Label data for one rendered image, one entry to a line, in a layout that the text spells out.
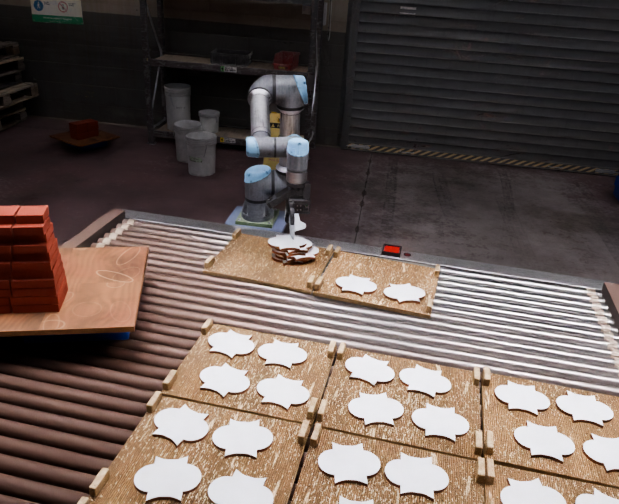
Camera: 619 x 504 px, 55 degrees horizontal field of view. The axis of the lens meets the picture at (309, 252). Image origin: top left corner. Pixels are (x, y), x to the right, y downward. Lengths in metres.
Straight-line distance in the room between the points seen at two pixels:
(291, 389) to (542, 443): 0.64
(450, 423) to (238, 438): 0.54
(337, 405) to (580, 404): 0.66
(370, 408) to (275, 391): 0.25
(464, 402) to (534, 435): 0.19
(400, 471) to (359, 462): 0.10
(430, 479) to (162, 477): 0.60
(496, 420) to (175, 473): 0.82
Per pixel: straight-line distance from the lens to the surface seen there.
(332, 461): 1.47
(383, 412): 1.61
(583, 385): 1.96
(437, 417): 1.63
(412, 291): 2.15
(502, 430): 1.67
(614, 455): 1.71
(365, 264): 2.31
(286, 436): 1.53
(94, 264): 2.08
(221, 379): 1.68
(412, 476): 1.47
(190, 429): 1.54
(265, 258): 2.30
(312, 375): 1.72
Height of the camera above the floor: 2.00
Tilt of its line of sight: 27 degrees down
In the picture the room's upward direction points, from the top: 4 degrees clockwise
